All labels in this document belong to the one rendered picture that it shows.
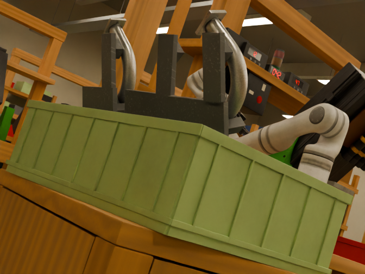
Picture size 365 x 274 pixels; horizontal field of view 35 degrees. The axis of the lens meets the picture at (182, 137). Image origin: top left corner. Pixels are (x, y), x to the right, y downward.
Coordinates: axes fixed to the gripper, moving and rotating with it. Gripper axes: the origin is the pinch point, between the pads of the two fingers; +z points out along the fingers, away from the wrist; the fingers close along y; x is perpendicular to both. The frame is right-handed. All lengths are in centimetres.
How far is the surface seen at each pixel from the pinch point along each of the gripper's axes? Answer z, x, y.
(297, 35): 29, -29, 73
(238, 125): -85, -31, -95
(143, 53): -43, 17, 20
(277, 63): 26, -15, 58
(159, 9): -47, 4, 34
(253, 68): 1.6, -10.5, 32.1
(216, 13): -99, -38, -82
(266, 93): 17.0, -7.6, 31.6
